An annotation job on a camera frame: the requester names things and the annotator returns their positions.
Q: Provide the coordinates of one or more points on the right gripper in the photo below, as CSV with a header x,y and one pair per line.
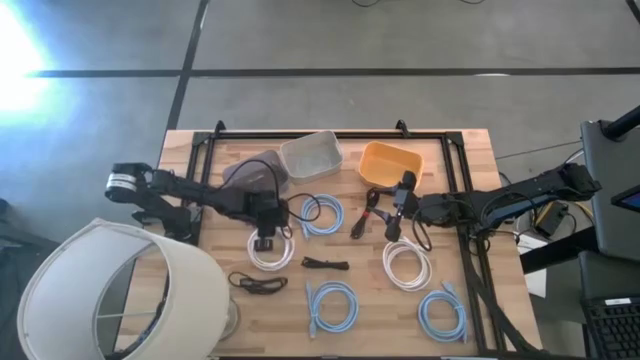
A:
x,y
407,207

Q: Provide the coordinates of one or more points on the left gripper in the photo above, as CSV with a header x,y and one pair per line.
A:
x,y
272,216

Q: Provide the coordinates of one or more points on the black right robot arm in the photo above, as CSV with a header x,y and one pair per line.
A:
x,y
525,195

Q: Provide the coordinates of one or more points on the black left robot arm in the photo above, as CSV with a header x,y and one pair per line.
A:
x,y
200,192

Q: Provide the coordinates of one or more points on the clear plastic bin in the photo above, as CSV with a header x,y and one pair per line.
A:
x,y
240,177

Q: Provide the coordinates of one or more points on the yellow plastic bin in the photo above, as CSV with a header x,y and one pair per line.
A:
x,y
385,162

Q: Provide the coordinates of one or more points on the white lampshade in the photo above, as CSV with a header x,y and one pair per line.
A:
x,y
200,280

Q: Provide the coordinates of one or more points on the grey plastic bin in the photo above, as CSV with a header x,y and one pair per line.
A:
x,y
310,157

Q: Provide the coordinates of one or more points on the glass lamp base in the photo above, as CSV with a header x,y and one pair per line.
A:
x,y
232,320

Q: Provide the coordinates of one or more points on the white paper sheet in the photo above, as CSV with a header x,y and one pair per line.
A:
x,y
535,285

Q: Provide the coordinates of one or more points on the black power box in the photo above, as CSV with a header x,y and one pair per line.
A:
x,y
550,220

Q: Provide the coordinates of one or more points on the black support bar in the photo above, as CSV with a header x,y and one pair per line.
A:
x,y
555,252

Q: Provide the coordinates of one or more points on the dark grey monitor panel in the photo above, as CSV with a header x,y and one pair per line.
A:
x,y
610,160

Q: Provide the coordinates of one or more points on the small tablet screen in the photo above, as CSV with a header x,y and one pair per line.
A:
x,y
631,200

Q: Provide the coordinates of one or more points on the black keyboard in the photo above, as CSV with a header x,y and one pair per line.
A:
x,y
615,330

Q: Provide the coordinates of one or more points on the black monitor pole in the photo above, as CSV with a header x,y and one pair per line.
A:
x,y
622,125

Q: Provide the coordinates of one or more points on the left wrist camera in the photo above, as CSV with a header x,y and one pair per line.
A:
x,y
265,197

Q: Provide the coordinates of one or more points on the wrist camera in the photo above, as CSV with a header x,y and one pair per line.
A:
x,y
409,184
265,197

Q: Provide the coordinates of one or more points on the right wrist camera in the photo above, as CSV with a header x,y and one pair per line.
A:
x,y
409,184

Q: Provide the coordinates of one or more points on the black aluminium table frame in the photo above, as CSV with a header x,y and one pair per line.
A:
x,y
325,135

